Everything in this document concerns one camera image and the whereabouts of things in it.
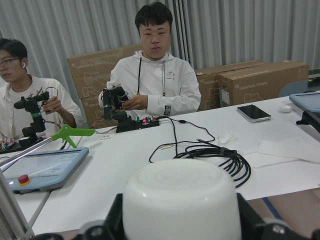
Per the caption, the pale green cup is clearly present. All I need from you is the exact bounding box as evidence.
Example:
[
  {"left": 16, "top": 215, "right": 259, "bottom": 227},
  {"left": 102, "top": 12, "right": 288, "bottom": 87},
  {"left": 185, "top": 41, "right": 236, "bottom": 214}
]
[{"left": 122, "top": 159, "right": 242, "bottom": 240}]

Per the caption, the green handled grabber tool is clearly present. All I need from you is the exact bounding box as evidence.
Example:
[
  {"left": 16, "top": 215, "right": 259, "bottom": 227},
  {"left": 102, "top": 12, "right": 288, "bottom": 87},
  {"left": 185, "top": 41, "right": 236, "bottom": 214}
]
[{"left": 0, "top": 124, "right": 96, "bottom": 170}]

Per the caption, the cardboard box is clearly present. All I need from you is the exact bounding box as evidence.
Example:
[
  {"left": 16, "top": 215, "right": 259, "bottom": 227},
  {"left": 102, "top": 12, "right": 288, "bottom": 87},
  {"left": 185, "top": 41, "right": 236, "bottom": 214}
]
[
  {"left": 66, "top": 44, "right": 143, "bottom": 101},
  {"left": 217, "top": 60, "right": 309, "bottom": 107},
  {"left": 195, "top": 60, "right": 265, "bottom": 111}
]

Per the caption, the aluminium frame post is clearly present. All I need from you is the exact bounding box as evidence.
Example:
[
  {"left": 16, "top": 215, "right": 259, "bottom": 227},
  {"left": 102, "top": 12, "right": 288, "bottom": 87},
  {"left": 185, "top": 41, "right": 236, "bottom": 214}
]
[{"left": 0, "top": 172, "right": 35, "bottom": 240}]

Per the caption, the person in white hoodie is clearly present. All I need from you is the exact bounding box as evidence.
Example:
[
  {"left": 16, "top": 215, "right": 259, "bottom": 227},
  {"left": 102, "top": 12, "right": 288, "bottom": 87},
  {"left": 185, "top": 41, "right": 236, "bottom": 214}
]
[{"left": 106, "top": 1, "right": 201, "bottom": 120}]

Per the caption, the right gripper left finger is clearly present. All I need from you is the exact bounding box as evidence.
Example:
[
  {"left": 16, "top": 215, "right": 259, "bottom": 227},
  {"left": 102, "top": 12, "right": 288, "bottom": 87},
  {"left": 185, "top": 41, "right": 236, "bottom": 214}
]
[{"left": 37, "top": 192, "right": 125, "bottom": 240}]

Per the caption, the coiled black cable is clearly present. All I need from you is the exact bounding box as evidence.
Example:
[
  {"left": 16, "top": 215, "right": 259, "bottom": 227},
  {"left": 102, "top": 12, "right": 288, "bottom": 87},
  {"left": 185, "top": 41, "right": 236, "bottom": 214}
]
[{"left": 149, "top": 115, "right": 252, "bottom": 189}]

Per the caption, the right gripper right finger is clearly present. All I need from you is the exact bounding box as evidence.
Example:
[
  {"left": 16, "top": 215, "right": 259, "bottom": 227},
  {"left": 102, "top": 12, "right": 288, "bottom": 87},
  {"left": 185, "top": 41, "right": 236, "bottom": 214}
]
[{"left": 237, "top": 192, "right": 320, "bottom": 240}]

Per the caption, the smartphone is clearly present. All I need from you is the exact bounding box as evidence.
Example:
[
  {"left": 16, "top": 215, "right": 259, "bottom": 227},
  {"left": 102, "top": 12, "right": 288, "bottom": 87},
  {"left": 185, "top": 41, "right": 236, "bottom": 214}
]
[{"left": 237, "top": 104, "right": 271, "bottom": 123}]

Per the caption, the blue teach pendant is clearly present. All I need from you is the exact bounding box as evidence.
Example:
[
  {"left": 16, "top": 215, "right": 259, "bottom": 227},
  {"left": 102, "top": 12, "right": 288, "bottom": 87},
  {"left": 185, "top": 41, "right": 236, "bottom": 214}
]
[{"left": 1, "top": 147, "right": 89, "bottom": 194}]

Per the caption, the person with glasses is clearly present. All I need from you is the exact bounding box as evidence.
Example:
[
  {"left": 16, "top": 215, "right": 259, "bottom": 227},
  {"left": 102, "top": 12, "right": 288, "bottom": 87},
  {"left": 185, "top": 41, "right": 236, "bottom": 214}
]
[{"left": 0, "top": 38, "right": 84, "bottom": 140}]

